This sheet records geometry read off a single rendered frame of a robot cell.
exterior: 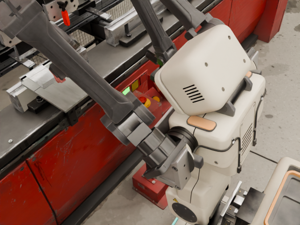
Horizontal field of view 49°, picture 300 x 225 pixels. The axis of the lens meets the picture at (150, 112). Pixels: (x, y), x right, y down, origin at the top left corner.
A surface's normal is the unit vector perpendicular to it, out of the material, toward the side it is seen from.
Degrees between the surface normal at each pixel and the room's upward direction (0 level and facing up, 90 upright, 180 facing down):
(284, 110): 0
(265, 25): 90
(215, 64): 48
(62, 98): 0
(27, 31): 81
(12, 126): 0
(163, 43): 70
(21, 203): 90
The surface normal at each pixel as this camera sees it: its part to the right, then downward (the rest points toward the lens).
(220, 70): 0.59, -0.18
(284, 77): -0.04, -0.69
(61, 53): 0.48, 0.50
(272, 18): -0.62, 0.58
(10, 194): 0.78, 0.43
